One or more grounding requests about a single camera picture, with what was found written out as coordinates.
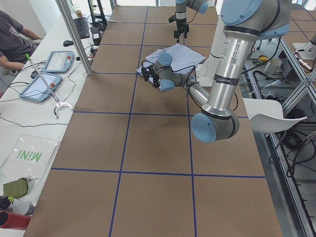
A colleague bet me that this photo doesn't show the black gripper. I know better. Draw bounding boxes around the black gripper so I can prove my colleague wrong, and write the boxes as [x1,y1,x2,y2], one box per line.
[149,69,160,88]
[174,18,189,43]

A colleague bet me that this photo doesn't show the blue striped button shirt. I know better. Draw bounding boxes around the blue striped button shirt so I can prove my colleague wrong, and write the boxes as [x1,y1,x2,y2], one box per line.
[137,44,205,91]

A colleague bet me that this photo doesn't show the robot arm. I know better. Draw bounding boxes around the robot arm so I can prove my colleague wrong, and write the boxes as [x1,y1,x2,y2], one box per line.
[168,0,208,43]
[141,0,291,142]

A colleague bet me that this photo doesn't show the white cup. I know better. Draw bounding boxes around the white cup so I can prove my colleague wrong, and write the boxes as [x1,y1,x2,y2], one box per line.
[264,58,282,74]

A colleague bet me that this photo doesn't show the black keyboard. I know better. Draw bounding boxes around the black keyboard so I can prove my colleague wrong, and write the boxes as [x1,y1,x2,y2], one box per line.
[73,17,90,39]

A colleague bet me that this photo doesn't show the black computer mouse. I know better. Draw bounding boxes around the black computer mouse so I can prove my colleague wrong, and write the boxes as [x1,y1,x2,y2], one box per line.
[63,40,74,47]

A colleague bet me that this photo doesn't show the upper teach pendant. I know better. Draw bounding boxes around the upper teach pendant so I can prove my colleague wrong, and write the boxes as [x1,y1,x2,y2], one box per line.
[43,51,74,73]

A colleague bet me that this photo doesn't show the teach pendant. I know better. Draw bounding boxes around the teach pendant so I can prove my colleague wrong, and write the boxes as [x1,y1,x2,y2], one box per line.
[43,51,74,73]
[19,72,62,102]

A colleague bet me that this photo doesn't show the white chair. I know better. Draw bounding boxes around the white chair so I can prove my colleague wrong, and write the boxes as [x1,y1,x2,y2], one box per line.
[243,98,307,133]

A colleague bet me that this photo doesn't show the lower teach pendant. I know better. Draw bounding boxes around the lower teach pendant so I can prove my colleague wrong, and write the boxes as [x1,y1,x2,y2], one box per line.
[19,72,62,102]

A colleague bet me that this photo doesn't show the white paper sheet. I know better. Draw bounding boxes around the white paper sheet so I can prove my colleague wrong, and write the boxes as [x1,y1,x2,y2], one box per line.
[0,135,60,185]

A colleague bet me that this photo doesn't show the seated person grey shirt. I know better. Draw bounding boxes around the seated person grey shirt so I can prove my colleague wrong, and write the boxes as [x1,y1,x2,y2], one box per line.
[0,11,41,71]

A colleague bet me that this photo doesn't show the green bean bag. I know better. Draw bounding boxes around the green bean bag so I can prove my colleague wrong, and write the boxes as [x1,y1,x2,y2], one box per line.
[3,178,30,198]

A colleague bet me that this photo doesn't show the red bottle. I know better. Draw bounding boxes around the red bottle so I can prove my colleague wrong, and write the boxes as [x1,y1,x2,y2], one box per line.
[0,211,31,230]

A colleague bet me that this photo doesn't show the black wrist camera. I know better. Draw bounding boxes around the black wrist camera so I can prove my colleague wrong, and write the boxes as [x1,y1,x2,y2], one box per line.
[141,66,152,81]
[168,15,176,23]

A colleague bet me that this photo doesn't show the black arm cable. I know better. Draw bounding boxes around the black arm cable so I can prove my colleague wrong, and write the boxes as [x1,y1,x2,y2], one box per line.
[142,60,239,112]

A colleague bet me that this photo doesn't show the grabber stick green handle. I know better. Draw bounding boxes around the grabber stick green handle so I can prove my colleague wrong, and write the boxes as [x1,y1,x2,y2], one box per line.
[25,54,73,119]

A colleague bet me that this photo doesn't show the aluminium frame post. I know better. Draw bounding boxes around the aluminium frame post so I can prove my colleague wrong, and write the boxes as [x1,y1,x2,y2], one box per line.
[56,0,92,76]

